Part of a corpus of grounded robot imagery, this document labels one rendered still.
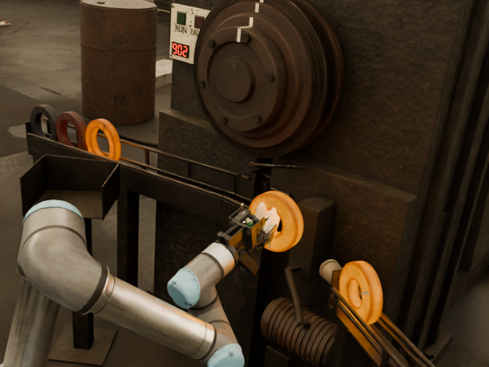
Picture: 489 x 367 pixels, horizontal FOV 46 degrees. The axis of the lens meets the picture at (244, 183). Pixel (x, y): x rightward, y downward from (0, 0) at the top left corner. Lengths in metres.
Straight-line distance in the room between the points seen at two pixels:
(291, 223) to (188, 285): 0.33
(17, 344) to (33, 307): 0.10
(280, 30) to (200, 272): 0.66
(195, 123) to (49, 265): 1.04
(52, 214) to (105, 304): 0.20
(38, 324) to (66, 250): 0.24
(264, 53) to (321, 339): 0.76
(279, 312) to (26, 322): 0.71
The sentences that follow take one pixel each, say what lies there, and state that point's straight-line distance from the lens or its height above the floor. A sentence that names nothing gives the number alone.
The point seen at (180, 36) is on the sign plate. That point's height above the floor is 1.14.
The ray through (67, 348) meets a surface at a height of 0.01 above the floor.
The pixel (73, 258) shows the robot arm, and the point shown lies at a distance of 1.05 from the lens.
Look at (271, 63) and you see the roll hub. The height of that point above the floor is 1.19.
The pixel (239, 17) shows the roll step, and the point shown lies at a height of 1.27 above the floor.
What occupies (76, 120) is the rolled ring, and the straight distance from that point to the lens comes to 2.35.
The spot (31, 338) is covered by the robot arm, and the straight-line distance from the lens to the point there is 1.27.
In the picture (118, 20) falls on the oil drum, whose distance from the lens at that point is 4.40.
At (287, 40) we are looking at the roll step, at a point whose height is 1.24.
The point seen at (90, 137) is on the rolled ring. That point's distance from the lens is 2.32.
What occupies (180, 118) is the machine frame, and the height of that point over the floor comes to 0.87.
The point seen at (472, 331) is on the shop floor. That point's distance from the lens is 2.74.
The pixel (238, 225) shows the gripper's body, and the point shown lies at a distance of 1.33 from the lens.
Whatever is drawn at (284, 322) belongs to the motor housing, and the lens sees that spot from 1.64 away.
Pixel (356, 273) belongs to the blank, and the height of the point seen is 0.76.
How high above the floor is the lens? 1.50
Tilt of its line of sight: 24 degrees down
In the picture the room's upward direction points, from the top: 6 degrees clockwise
